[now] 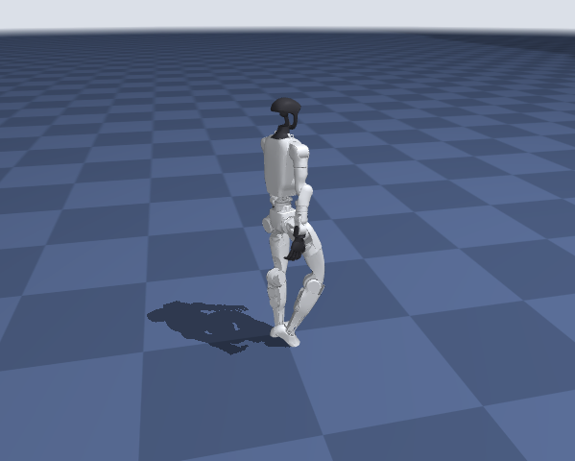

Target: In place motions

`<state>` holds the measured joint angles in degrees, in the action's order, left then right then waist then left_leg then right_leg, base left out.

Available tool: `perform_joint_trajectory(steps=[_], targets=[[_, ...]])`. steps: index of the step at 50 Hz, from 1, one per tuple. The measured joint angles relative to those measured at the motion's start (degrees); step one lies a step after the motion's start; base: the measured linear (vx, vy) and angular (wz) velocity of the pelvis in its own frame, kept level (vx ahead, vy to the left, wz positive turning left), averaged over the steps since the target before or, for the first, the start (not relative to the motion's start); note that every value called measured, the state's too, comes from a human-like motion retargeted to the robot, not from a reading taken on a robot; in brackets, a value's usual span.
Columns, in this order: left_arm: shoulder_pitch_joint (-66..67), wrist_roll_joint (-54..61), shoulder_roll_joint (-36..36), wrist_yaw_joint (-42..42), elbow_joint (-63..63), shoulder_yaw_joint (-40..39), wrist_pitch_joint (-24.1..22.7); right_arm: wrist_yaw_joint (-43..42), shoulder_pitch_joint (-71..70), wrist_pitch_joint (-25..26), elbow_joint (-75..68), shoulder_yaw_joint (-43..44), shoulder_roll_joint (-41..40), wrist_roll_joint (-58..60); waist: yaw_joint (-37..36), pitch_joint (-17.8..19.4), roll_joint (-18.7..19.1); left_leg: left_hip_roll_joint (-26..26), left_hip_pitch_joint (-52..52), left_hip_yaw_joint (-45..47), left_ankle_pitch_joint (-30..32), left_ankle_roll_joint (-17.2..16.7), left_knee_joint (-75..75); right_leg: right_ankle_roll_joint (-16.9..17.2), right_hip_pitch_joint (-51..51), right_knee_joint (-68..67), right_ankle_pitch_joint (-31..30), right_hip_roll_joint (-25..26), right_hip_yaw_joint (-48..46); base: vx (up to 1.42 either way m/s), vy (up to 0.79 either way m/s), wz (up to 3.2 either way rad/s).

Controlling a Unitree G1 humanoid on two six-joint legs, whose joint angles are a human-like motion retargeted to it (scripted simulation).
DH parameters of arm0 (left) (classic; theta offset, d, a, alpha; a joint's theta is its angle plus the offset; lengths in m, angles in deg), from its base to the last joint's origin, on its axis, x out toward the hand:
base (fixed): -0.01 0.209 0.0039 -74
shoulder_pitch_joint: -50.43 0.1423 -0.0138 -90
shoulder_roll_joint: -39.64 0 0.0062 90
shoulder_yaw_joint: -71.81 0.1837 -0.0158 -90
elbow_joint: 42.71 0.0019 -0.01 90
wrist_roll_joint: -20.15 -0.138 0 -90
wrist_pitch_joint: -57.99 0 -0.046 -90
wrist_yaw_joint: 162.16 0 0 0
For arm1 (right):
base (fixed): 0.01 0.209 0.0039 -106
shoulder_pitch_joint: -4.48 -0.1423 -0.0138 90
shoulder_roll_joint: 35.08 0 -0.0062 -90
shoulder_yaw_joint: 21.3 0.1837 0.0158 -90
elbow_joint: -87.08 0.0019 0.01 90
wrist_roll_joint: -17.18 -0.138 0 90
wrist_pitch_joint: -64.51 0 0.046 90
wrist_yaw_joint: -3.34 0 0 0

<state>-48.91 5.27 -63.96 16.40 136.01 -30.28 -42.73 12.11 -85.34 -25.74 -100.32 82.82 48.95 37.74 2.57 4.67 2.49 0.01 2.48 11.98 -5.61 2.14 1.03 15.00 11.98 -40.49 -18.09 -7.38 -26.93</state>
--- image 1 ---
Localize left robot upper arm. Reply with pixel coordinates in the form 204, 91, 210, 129
260, 136, 268, 154

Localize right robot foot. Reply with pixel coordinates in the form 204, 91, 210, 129
274, 324, 299, 347

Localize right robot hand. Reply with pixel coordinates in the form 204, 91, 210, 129
284, 226, 305, 261

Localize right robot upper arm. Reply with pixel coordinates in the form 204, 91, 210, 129
289, 142, 313, 195

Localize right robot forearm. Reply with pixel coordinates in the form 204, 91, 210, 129
294, 185, 313, 235

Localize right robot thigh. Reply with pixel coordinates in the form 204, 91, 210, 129
286, 218, 324, 288

